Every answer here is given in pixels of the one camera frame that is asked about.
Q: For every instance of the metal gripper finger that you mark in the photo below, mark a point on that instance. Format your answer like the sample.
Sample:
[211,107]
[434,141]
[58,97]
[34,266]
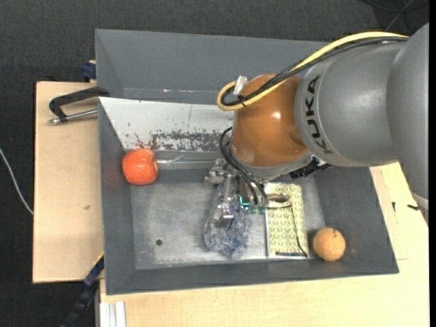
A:
[225,203]
[225,216]

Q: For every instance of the blue and white cloth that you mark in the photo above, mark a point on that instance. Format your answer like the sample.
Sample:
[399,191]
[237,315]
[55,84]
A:
[228,240]

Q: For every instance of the green patterned box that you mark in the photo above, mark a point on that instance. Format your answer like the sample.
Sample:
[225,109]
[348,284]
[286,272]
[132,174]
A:
[284,230]

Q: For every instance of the orange fruit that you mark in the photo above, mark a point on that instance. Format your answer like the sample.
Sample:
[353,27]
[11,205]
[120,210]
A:
[139,167]

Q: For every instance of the tan ball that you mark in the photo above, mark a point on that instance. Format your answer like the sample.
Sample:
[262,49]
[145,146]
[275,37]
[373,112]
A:
[328,244]

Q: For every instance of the grey metal bin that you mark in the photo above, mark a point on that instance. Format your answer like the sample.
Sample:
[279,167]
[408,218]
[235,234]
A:
[177,63]

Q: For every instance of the pale wood board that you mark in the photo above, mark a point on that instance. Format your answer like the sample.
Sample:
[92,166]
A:
[64,189]

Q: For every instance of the black cylinder on white bracket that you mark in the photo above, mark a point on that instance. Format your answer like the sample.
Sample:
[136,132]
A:
[306,170]

